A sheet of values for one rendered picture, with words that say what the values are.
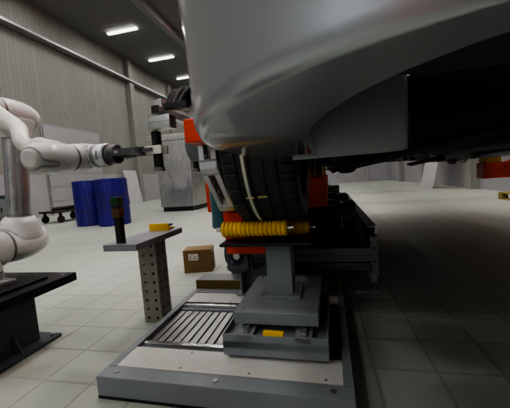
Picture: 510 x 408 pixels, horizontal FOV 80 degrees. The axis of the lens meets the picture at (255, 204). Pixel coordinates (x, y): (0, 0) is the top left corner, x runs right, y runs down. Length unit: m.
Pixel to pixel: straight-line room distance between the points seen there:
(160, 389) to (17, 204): 1.13
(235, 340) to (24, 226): 1.16
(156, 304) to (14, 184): 0.88
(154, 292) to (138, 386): 0.60
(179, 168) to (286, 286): 6.95
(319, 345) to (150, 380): 0.55
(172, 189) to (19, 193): 6.46
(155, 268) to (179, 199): 6.46
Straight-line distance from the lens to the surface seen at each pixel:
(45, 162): 1.22
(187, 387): 1.11
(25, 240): 1.82
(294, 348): 1.12
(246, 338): 1.14
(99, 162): 1.31
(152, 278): 1.67
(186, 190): 7.94
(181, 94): 1.16
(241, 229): 1.12
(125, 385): 1.23
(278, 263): 1.22
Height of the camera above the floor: 0.70
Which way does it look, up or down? 5 degrees down
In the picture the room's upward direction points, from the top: 4 degrees counter-clockwise
